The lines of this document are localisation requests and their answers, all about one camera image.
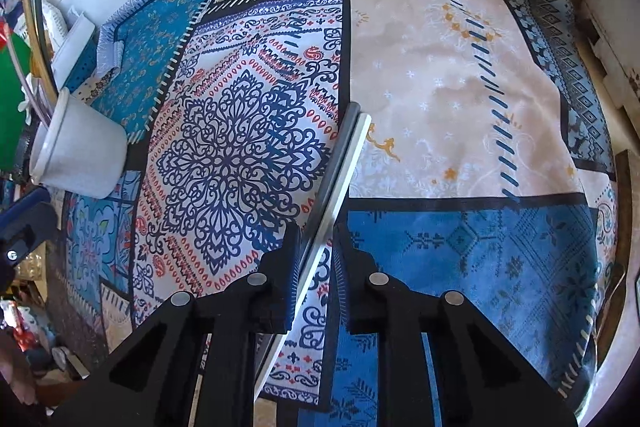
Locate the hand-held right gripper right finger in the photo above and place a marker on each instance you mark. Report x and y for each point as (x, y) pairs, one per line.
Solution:
(344, 282)

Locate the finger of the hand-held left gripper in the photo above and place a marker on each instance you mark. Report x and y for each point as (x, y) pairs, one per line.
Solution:
(30, 237)
(22, 207)

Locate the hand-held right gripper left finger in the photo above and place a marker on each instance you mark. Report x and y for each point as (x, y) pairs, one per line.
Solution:
(292, 277)

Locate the white cup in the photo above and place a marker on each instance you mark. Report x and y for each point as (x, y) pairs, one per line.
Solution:
(85, 147)

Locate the grey chopstick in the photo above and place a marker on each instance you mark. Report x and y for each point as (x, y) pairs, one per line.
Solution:
(330, 167)

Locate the orange chopstick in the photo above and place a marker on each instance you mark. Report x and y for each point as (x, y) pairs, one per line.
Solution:
(37, 37)

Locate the teal chopstick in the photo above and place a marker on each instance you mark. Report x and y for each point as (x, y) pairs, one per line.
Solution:
(42, 7)

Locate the person's left hand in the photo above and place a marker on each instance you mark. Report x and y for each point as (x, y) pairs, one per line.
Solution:
(15, 372)

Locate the green cutting board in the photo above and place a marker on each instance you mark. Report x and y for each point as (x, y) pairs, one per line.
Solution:
(12, 107)

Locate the white plastic tub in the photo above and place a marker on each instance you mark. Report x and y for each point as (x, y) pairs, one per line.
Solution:
(75, 42)

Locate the red cutting board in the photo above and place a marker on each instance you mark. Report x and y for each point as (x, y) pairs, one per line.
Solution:
(5, 34)

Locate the patterned patchwork tablecloth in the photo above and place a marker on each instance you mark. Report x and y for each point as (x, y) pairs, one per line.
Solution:
(450, 82)

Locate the white rice cooker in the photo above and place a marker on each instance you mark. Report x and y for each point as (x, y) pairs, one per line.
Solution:
(615, 37)

